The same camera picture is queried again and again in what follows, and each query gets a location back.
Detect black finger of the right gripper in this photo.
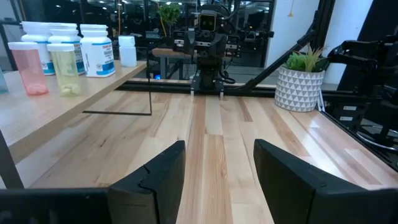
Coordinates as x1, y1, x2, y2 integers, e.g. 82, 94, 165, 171
183, 29, 197, 57
217, 33, 229, 60

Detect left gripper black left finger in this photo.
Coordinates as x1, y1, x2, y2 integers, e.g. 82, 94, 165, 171
107, 140, 187, 224

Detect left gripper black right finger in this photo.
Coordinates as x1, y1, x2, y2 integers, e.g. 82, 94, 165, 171
252, 138, 358, 224

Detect small plain white bottle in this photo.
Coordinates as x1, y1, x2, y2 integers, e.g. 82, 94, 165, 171
118, 35, 138, 68

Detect yellow translucent pill bottle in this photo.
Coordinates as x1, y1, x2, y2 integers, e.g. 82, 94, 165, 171
46, 43, 81, 98

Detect red translucent pill bottle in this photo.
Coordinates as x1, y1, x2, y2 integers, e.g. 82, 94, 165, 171
7, 41, 50, 96

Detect wooden background desk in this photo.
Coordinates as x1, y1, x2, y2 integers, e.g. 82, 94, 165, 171
151, 47, 200, 80

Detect small green background plant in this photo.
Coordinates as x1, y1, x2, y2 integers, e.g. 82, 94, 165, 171
156, 2, 182, 27

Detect green succulent plant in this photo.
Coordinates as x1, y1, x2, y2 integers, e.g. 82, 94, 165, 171
282, 43, 330, 73

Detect white grey triangle-pattern pot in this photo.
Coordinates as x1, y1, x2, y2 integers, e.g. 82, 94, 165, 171
274, 65, 326, 113

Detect black box white labels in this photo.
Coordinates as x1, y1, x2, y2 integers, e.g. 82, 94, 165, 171
334, 99, 362, 132

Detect black office chair base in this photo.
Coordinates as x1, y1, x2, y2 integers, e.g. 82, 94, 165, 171
356, 124, 398, 151

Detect black equipment stand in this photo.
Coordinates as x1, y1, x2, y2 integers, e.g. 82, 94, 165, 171
326, 0, 398, 103

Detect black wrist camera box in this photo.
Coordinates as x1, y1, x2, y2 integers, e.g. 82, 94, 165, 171
198, 9, 218, 33

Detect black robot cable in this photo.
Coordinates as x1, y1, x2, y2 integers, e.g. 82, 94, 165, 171
217, 57, 238, 85

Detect black table frame rail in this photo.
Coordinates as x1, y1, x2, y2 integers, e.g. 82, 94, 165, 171
116, 79, 398, 172

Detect black slanted frame strut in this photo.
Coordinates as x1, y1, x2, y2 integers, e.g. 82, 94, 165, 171
238, 0, 336, 91

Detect white cable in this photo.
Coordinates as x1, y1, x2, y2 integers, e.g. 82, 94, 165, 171
316, 88, 326, 113

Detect wooden shelf black metal frame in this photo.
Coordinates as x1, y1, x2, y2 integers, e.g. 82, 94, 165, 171
0, 18, 154, 189

